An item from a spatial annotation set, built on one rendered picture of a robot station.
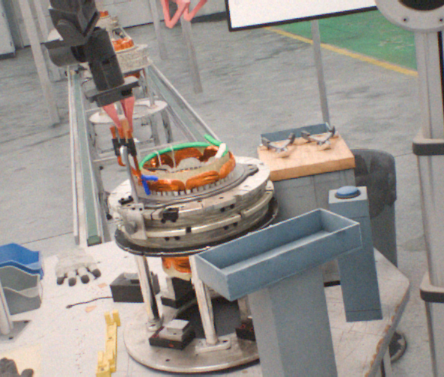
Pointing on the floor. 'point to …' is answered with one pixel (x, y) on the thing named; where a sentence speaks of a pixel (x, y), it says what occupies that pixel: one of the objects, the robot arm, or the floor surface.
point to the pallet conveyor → (80, 149)
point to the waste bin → (382, 222)
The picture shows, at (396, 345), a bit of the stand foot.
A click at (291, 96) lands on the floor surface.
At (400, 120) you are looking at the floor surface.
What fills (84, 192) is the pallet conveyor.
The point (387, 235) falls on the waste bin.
